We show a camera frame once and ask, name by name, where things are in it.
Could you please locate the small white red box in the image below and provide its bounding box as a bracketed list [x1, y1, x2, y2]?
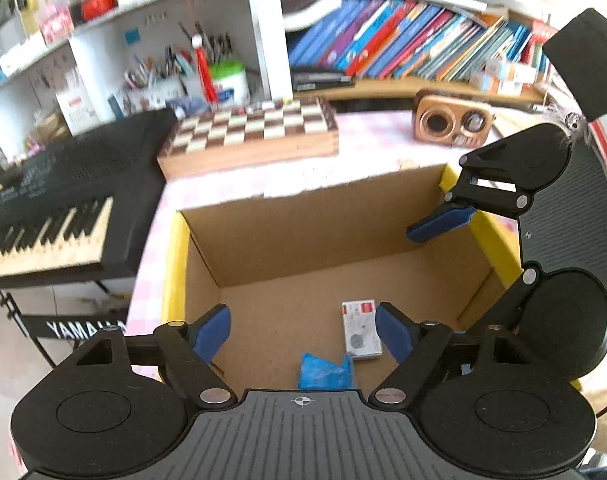
[341, 300, 383, 360]

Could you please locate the blue plastic bag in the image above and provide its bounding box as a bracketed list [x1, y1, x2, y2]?
[298, 353, 355, 390]

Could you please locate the wooden retro radio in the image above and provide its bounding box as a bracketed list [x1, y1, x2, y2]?
[413, 89, 494, 148]

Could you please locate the pink checkered tablecloth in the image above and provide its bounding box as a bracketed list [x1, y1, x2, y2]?
[125, 109, 607, 411]

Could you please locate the yellow cardboard box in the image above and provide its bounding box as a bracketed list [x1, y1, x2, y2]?
[161, 165, 520, 392]

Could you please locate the keyboard stand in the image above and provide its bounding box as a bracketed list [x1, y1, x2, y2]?
[0, 281, 132, 370]

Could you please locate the black Yamaha keyboard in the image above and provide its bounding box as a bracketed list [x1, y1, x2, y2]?
[0, 108, 178, 289]

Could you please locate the wooden chessboard box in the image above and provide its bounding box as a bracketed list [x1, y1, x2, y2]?
[158, 98, 339, 180]

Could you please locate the white green-lid jar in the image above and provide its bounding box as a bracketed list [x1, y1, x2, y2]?
[210, 58, 250, 107]

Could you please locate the white bookshelf unit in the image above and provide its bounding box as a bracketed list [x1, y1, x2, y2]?
[0, 0, 607, 150]

